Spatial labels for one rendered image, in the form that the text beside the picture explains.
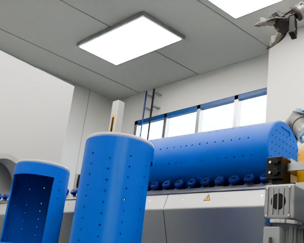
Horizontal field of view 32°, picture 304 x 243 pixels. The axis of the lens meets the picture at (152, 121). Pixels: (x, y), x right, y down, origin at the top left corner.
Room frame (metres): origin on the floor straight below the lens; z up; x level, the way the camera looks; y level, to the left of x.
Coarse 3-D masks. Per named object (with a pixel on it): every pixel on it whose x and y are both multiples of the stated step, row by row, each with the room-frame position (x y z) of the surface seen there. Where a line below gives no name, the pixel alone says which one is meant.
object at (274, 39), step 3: (276, 33) 2.14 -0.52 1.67; (273, 36) 2.16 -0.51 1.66; (276, 36) 2.12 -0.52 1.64; (279, 36) 2.12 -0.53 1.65; (270, 39) 2.18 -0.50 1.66; (273, 39) 2.16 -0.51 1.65; (276, 39) 2.13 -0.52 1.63; (279, 39) 2.13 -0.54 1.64; (273, 42) 2.14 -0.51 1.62; (276, 42) 2.14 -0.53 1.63; (270, 45) 2.16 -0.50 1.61; (273, 45) 2.15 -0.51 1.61; (267, 48) 2.17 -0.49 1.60
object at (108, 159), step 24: (96, 144) 1.97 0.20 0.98; (120, 144) 1.94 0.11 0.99; (144, 144) 1.98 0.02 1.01; (96, 168) 1.96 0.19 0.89; (120, 168) 1.94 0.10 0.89; (144, 168) 2.00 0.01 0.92; (96, 192) 1.95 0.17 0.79; (120, 192) 1.95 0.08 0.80; (144, 192) 2.01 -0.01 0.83; (96, 216) 1.95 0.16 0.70; (120, 216) 1.95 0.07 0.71; (72, 240) 2.01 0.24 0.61; (96, 240) 1.95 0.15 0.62; (120, 240) 1.96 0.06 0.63
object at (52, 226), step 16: (16, 176) 2.72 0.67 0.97; (32, 176) 2.82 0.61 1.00; (48, 176) 2.83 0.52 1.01; (64, 176) 2.64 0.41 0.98; (16, 192) 2.76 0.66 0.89; (32, 192) 2.83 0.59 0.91; (48, 192) 2.83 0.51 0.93; (64, 192) 2.67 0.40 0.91; (16, 208) 2.78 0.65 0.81; (32, 208) 2.83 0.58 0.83; (48, 208) 2.59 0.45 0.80; (16, 224) 2.79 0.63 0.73; (32, 224) 2.84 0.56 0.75; (48, 224) 2.60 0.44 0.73; (0, 240) 2.65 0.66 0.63; (16, 240) 2.81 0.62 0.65; (32, 240) 2.84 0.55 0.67; (48, 240) 2.61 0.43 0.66
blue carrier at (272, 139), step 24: (168, 144) 2.41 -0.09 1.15; (192, 144) 2.30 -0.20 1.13; (216, 144) 2.20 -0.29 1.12; (240, 144) 2.11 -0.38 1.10; (264, 144) 2.03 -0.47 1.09; (288, 144) 2.15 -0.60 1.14; (168, 168) 2.40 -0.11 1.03; (192, 168) 2.31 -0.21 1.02; (216, 168) 2.22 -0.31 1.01; (240, 168) 2.14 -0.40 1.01; (264, 168) 2.07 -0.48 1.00
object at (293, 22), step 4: (292, 16) 2.04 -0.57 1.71; (292, 20) 2.04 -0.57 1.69; (296, 20) 2.06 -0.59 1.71; (292, 24) 2.03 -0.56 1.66; (296, 24) 2.06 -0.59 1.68; (292, 28) 2.02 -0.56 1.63; (296, 28) 2.05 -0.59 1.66; (292, 32) 2.01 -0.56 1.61; (296, 32) 2.03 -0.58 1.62; (292, 36) 2.03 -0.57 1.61; (296, 36) 2.04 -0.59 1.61
